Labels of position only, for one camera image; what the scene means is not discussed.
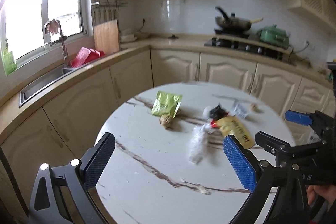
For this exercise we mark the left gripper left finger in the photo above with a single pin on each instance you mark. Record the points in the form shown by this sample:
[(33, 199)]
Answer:
[(47, 204)]

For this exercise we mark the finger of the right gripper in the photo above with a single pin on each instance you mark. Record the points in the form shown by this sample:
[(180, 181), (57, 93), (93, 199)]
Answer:
[(303, 119), (272, 144)]

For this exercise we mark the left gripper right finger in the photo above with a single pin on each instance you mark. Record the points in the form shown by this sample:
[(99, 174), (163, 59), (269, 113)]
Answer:
[(290, 204)]

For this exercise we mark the yellow snack bag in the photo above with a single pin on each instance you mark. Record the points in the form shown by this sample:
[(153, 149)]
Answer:
[(231, 125)]

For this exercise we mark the silver foil sachet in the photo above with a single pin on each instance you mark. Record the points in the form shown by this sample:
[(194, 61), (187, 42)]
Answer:
[(239, 110)]

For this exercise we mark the red candy wrapper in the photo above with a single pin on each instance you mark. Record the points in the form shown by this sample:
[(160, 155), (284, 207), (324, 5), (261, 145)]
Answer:
[(214, 124)]

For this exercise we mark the black plastic bag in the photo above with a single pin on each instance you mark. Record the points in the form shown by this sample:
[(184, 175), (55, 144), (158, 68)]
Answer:
[(218, 113)]

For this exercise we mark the brown walnut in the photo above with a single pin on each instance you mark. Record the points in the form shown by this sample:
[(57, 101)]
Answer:
[(166, 120)]

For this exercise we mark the light green snack packet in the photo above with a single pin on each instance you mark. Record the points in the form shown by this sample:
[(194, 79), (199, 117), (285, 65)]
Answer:
[(166, 104)]

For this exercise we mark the person's right hand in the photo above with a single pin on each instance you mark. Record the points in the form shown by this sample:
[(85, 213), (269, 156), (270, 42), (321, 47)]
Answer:
[(328, 192)]

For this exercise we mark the cream base cabinets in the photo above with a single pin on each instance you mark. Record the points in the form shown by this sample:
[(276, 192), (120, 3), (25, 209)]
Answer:
[(149, 177)]

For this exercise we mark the green electric cooker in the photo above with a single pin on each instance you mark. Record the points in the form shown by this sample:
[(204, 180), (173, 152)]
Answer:
[(274, 36)]

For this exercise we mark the black gas stove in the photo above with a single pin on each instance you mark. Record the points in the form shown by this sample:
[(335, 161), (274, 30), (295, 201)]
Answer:
[(242, 43)]

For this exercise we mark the steel sink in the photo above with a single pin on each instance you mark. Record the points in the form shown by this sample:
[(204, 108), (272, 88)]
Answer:
[(43, 82)]

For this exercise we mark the red plastic basket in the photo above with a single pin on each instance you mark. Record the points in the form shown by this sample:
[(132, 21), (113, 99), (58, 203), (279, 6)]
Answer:
[(86, 55)]

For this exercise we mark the green dish soap bottle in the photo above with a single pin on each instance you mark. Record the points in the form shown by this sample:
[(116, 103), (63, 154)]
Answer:
[(8, 59)]

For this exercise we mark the wooden cutting board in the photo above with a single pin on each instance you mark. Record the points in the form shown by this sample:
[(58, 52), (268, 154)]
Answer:
[(107, 37)]

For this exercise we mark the stack of white plates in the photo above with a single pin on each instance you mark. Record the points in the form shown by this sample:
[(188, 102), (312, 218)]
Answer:
[(127, 36)]

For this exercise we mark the black wok with handle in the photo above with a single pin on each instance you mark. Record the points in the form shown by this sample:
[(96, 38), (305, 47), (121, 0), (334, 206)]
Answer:
[(234, 23)]

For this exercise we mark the wall utensil rack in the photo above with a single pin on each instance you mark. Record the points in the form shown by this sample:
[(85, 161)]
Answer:
[(106, 10)]

